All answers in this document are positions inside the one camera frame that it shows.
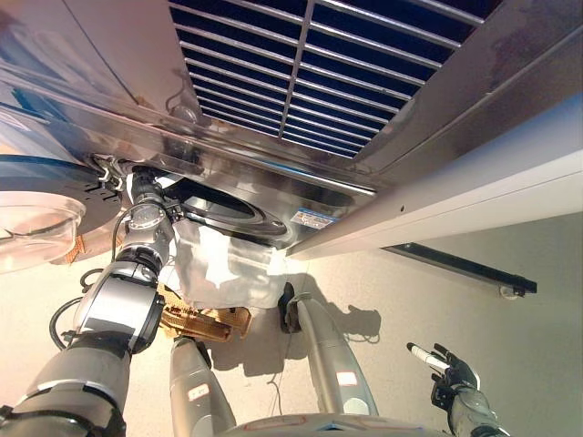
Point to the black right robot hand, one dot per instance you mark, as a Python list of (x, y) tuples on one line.
[(460, 375)]

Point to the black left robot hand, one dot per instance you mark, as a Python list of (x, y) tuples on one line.
[(145, 182)]

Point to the white garment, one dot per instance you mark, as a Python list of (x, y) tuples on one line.
[(228, 282)]

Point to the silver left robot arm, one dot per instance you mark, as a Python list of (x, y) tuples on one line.
[(114, 305)]

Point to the woven wicker laundry basket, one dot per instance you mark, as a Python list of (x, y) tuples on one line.
[(205, 323)]

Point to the grey front-load washing machine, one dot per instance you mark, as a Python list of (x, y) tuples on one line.
[(328, 205)]

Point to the small caster wheel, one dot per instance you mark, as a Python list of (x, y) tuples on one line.
[(509, 291)]

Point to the round glass washer door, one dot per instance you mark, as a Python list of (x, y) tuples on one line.
[(45, 175)]

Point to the silver robot torso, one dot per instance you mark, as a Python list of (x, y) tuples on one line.
[(319, 428)]

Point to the blue energy label sticker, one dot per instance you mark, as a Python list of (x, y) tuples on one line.
[(309, 220)]

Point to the silver left robot leg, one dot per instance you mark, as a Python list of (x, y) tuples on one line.
[(196, 391)]

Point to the black metal frame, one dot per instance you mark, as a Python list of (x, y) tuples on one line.
[(455, 264)]

